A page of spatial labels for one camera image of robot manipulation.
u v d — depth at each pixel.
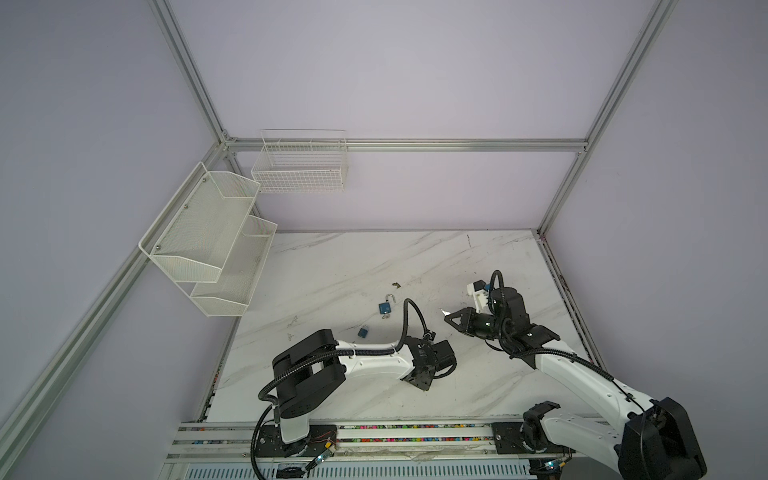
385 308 0.98
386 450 0.73
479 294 0.76
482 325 0.72
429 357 0.66
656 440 0.39
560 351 0.54
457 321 0.78
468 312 0.72
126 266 0.59
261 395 0.42
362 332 0.93
